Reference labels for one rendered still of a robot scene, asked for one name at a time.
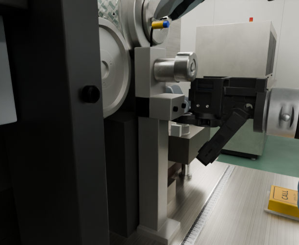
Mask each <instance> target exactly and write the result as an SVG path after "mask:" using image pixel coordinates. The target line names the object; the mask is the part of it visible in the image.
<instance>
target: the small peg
mask: <svg viewBox="0 0 299 245"><path fill-rule="evenodd" d="M156 21H169V24H171V21H172V19H171V16H170V15H169V16H166V17H163V18H160V19H155V18H154V17H152V18H151V23H153V22H156Z"/></svg>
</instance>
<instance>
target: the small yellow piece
mask: <svg viewBox="0 0 299 245"><path fill-rule="evenodd" d="M168 27H169V21H156V22H153V23H152V27H151V31H150V47H152V34H153V29H163V28H168Z"/></svg>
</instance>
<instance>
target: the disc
mask: <svg viewBox="0 0 299 245"><path fill-rule="evenodd" d="M127 11H128V0H118V22H119V28H120V32H121V34H122V36H123V37H124V39H125V42H126V44H127V47H128V50H129V54H130V57H131V58H132V60H133V61H134V48H135V45H134V43H133V40H132V37H131V34H130V30H129V25H128V13H127Z"/></svg>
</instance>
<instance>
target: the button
mask: <svg viewBox="0 0 299 245"><path fill-rule="evenodd" d="M297 199H298V191H296V190H292V189H288V188H283V187H279V186H275V185H271V189H270V196H269V203H268V209H269V210H273V211H277V212H281V213H284V214H288V215H292V216H295V217H299V209H298V206H297Z"/></svg>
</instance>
